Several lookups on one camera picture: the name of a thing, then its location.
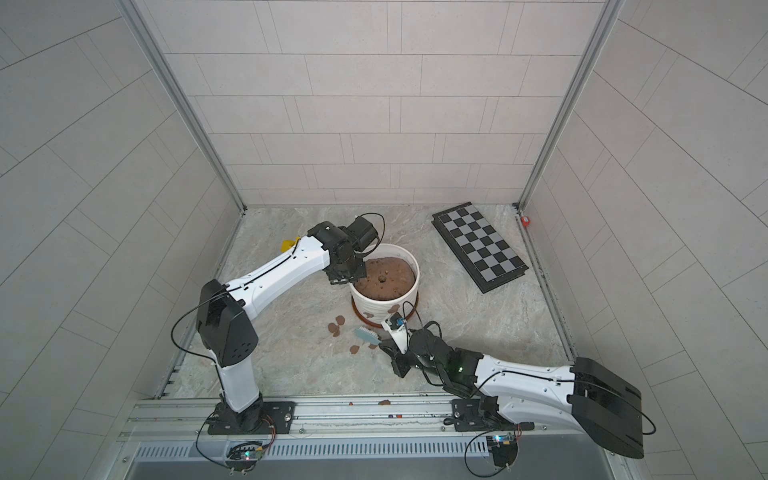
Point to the right controller board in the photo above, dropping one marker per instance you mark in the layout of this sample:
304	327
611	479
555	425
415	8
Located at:
503	450

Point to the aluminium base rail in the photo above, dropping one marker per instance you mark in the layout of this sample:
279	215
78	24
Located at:
330	428

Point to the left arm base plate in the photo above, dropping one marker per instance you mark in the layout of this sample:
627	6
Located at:
260	418

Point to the controller board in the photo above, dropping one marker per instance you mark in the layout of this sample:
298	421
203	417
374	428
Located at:
244	456
503	450

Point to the black white checkerboard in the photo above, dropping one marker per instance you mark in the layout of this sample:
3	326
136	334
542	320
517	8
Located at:
486	256

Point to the white ceramic pot with soil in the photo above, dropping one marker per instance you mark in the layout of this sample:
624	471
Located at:
392	273

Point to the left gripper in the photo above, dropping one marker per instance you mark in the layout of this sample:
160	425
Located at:
348	273

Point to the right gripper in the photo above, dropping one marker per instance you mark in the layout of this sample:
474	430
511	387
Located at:
398	360

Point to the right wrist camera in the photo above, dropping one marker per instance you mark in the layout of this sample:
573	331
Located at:
396	326

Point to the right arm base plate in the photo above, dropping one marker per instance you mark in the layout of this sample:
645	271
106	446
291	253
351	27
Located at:
480	414

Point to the yellow plastic block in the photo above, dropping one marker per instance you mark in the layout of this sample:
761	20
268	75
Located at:
287	245

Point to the left controller board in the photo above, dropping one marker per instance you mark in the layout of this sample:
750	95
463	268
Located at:
244	456

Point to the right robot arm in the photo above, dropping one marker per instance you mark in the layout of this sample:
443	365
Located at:
584	396

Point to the terracotta saucer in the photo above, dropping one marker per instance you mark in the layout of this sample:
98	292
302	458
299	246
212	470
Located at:
374	312

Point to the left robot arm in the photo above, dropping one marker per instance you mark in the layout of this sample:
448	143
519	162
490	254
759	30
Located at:
226	311

